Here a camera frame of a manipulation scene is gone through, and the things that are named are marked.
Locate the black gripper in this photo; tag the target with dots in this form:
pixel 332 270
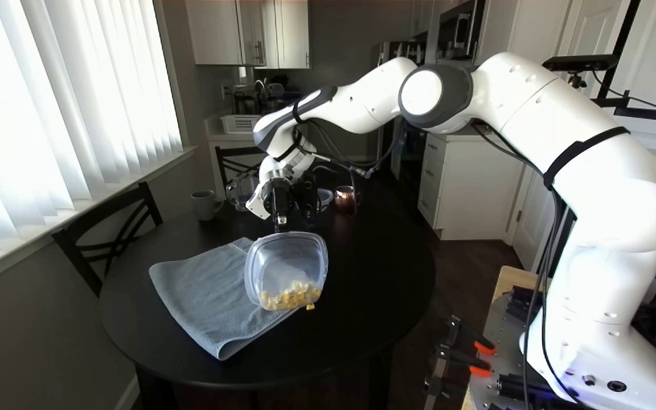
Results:
pixel 298 195

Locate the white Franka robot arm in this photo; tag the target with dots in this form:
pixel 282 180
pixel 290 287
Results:
pixel 610 190

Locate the yellow candy pieces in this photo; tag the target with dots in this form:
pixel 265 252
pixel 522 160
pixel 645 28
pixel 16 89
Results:
pixel 290 296

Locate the blue towel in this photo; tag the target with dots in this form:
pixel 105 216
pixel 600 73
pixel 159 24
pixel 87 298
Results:
pixel 199 304

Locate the empty clear plastic container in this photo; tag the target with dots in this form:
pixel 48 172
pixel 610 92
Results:
pixel 327 199

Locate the copper cup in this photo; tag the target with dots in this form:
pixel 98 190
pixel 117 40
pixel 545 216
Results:
pixel 344 199

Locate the clear drinking glass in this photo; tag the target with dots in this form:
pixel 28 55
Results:
pixel 237 196

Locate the black chair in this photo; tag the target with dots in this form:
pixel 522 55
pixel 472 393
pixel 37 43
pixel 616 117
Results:
pixel 112 219
pixel 229 156

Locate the grey mug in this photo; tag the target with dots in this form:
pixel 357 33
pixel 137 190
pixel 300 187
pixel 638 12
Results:
pixel 206 205

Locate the black round table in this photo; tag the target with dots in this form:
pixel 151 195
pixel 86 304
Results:
pixel 366 304

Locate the dark countertop coffee appliances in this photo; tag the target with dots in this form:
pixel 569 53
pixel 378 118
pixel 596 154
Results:
pixel 267 92

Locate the white kitchen island cabinet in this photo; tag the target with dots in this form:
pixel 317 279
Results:
pixel 472 190

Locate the white vertical window blinds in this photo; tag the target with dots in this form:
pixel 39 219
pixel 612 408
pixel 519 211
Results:
pixel 55 114

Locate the white wall cabinet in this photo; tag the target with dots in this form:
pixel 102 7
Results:
pixel 223 31

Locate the wooden robot mount table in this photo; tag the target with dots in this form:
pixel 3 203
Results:
pixel 505 285

